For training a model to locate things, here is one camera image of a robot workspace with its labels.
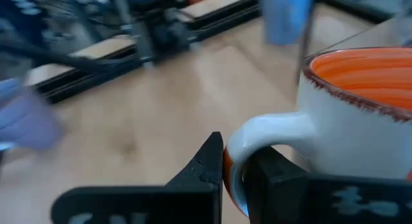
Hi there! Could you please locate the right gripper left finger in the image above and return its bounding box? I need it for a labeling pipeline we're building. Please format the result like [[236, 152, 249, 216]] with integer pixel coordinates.
[[50, 131, 225, 224]]

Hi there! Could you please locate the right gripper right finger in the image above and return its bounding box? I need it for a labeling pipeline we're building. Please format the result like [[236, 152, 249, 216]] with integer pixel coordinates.
[[243, 145, 412, 224]]

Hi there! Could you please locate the white mug orange inside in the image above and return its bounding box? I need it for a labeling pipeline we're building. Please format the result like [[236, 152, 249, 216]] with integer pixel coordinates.
[[222, 46, 412, 218]]

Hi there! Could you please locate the purple and white mug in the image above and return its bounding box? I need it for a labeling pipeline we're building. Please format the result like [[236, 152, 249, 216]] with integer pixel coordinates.
[[0, 77, 67, 153]]

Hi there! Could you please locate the plain lavender mug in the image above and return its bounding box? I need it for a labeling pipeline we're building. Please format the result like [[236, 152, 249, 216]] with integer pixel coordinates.
[[261, 0, 315, 46]]

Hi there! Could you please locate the wooden shelf black metal frame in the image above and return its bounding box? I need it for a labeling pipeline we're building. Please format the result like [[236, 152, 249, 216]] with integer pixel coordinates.
[[294, 5, 397, 88]]

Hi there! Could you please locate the black aluminium table frame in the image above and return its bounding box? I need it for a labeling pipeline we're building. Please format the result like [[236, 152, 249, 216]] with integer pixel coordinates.
[[28, 0, 398, 104]]

